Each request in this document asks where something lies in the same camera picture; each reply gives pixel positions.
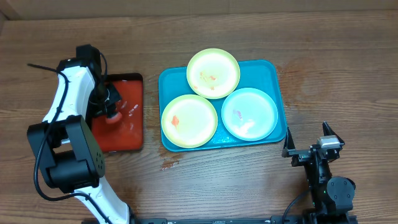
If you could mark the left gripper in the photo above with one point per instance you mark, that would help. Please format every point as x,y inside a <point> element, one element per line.
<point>107,111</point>

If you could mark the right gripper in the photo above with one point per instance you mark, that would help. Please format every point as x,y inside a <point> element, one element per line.
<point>303,158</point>

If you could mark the yellow-green plate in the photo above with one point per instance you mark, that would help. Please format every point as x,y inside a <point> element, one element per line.
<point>213,73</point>
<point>189,121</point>

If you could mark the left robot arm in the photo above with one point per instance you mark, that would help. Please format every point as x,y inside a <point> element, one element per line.
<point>69,162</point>

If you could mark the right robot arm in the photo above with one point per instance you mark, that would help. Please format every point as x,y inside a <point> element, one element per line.
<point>332,197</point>

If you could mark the red and black tray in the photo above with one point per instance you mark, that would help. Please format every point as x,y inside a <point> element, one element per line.
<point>127,132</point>

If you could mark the blue plastic tray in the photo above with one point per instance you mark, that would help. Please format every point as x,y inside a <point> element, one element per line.
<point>259,74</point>

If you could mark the light blue plate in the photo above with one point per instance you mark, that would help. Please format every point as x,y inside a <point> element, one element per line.
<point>249,114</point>

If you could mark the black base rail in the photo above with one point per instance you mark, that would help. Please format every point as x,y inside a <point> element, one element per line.
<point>276,219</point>

